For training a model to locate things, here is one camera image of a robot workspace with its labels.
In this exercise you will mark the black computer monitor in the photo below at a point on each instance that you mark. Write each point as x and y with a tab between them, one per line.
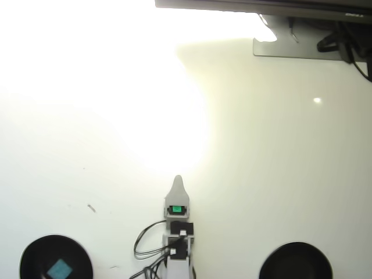
261	6

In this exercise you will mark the blue cube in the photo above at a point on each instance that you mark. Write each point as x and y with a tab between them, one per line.
59	268

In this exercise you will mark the black round bowl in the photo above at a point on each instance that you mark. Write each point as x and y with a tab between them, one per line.
295	261
32	255

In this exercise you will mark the silver monitor stand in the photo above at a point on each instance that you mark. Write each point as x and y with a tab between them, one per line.
296	48

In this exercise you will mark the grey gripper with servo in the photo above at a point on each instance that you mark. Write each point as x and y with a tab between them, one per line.
176	210

